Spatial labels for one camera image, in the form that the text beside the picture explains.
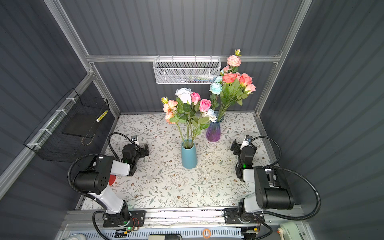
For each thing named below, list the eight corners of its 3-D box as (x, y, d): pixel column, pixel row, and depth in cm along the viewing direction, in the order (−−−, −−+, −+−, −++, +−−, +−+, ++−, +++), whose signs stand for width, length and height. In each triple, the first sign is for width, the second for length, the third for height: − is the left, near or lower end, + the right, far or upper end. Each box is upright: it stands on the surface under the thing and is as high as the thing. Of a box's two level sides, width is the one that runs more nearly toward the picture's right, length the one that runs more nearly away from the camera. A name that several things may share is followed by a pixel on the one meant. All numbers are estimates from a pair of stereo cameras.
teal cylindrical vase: (183, 170, 92) (180, 152, 75) (184, 157, 97) (181, 139, 81) (196, 170, 92) (197, 152, 75) (196, 157, 97) (197, 139, 81)
